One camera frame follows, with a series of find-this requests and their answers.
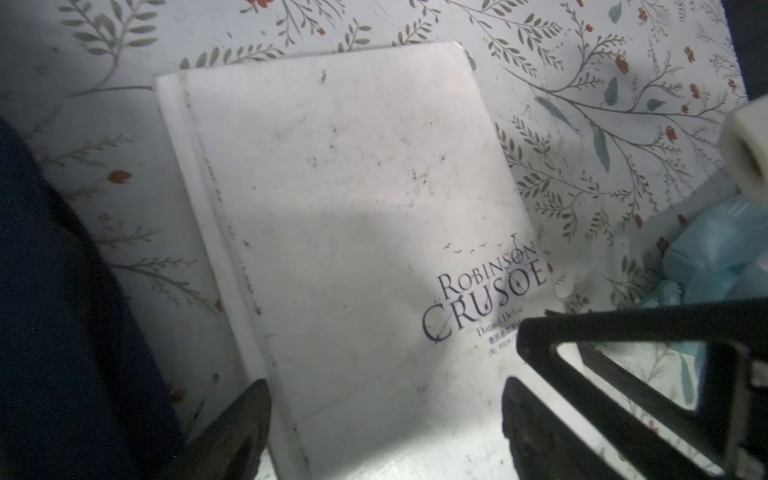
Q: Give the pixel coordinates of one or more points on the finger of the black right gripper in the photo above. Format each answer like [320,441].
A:
[675,392]

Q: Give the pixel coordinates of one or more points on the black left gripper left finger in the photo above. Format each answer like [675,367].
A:
[232,445]

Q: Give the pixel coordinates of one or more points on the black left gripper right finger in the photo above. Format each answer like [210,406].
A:
[541,445]

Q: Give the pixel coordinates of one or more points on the navy blue student backpack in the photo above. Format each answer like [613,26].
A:
[81,394]

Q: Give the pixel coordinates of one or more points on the white Robinson Crusoe book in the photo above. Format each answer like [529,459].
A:
[373,255]

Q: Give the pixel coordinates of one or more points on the light blue cloth pouch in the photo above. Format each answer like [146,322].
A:
[721,256]

